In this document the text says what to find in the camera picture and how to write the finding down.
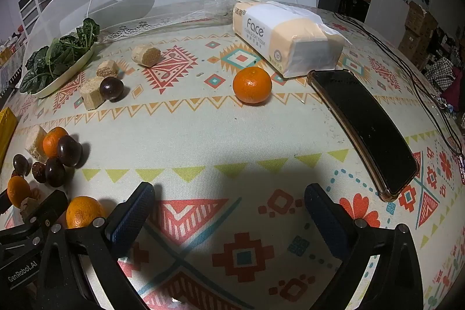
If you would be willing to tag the cardboard boxes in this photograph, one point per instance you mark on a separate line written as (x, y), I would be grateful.
(419, 26)

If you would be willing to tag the mandarin among plums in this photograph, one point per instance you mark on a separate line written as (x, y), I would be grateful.
(51, 140)

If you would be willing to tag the plate of spinach leaves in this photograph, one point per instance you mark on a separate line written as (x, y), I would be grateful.
(49, 62)

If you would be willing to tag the Face tissue pack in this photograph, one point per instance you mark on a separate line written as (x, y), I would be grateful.
(293, 40)

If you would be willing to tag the black smartphone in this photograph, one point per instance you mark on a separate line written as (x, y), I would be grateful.
(377, 140)

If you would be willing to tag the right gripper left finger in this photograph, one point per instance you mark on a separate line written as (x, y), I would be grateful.
(126, 221)

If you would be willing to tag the white drawer cabinet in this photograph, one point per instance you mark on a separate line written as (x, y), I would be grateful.
(30, 11)

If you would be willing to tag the small biscuit chunk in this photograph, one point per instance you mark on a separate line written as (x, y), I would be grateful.
(28, 207)

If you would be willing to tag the small wafer block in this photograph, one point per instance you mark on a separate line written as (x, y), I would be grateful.
(107, 68)

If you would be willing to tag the octagonal biscuit block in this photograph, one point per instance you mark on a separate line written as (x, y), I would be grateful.
(90, 92)

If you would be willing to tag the orange mandarin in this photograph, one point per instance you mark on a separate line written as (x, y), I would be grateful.
(252, 85)

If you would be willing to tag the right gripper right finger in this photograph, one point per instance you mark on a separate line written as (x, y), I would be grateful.
(333, 222)

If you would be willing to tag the yellow rimmed white tray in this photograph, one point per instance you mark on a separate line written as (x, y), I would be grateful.
(8, 124)

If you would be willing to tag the grey bowl under cover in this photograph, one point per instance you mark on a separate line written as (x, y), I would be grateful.
(116, 11)

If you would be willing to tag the large orange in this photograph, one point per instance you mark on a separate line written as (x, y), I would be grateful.
(82, 211)

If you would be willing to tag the red date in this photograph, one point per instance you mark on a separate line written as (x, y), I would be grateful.
(38, 170)

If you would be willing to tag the white mesh food cover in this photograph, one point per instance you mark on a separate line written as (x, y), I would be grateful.
(62, 17)

